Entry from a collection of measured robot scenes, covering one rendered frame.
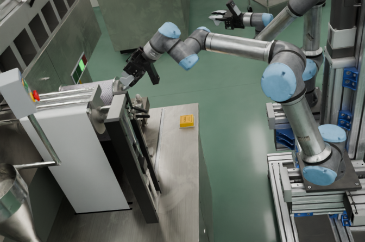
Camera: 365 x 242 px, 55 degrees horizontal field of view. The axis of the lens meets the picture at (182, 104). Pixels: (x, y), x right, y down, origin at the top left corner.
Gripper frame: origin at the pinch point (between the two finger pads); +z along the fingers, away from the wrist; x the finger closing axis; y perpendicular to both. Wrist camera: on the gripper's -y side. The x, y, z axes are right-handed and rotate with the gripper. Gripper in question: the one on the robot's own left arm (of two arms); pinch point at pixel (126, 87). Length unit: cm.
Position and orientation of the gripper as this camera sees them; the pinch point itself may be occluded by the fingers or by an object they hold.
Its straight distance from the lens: 152.8
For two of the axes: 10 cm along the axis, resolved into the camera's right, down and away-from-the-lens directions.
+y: -7.7, -5.2, -3.7
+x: -0.4, 6.2, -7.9
